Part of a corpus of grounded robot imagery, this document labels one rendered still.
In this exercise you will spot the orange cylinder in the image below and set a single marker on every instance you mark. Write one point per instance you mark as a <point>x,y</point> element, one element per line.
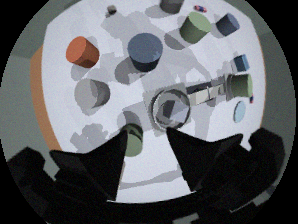
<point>82,52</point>

